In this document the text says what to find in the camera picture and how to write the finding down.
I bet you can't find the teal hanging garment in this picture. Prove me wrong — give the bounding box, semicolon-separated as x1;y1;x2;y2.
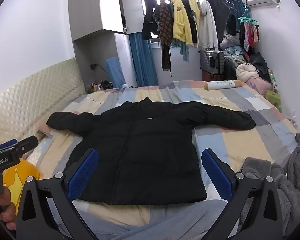
171;40;190;63

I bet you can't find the cream padded headboard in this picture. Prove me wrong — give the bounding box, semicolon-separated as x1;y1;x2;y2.
0;57;86;153

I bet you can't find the black puffer jacket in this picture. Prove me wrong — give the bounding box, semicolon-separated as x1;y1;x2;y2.
46;96;256;206

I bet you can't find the pale yellow hanging garment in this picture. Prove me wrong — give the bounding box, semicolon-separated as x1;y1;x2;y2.
189;0;202;48

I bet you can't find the yellow hoodie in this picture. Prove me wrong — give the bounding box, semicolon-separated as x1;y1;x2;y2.
170;0;193;47

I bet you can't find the teal clip hanger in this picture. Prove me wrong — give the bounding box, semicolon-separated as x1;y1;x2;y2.
238;2;258;24

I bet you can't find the green plastic stool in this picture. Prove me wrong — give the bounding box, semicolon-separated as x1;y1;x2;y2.
265;90;283;113

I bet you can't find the yellow pillow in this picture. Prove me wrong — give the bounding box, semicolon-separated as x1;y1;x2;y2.
2;160;43;209

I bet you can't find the white bed sheet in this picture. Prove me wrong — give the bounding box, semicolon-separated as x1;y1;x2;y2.
22;80;300;228

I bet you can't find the dark grey suitcase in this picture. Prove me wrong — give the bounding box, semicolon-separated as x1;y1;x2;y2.
199;50;226;75

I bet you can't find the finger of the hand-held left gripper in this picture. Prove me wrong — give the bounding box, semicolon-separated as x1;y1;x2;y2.
14;136;38;158
0;139;18;154

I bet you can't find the grey fleece blanket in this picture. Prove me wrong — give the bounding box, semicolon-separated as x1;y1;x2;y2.
240;132;300;238

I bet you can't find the blue curtain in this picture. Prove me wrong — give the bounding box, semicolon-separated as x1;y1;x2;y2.
222;0;247;18
128;33;158;87

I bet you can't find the rolled white mat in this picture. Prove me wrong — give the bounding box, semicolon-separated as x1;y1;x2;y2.
205;79;243;91

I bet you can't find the blue folded mat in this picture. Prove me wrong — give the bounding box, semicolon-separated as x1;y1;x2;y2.
105;57;127;89

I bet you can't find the grey wardrobe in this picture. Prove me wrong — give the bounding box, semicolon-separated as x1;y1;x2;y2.
68;0;138;93

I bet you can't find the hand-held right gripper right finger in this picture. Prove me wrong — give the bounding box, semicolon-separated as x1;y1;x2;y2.
201;148;283;240

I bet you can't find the pink bundle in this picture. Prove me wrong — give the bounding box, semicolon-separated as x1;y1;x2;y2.
250;76;273;94

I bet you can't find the dark grey hanging coat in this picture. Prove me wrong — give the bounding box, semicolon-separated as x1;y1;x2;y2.
202;0;231;43

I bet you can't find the cream plush bundle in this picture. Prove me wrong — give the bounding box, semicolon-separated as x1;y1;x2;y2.
236;62;261;83

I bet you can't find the person's left hand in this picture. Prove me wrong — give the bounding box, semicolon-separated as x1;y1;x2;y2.
0;187;17;231

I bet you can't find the black hanging jacket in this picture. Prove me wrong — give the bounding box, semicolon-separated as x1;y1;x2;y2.
142;0;162;41

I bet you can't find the pile of clothes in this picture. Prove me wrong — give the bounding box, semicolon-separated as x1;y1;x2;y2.
219;34;271;81

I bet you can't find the black hanging garment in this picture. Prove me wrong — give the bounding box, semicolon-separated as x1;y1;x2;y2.
181;0;198;44

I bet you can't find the brown houndstooth scarf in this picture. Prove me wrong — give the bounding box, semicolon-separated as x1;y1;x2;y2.
159;4;174;77

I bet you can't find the group of small bottles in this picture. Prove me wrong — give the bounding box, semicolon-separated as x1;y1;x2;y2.
90;79;113;92

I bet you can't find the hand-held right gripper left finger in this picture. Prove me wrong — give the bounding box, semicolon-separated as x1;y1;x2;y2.
16;147;99;240

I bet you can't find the white hoodie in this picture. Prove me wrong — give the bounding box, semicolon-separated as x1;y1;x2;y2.
197;0;219;53

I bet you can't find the hanging small laundry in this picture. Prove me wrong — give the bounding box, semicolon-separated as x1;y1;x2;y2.
239;22;261;52

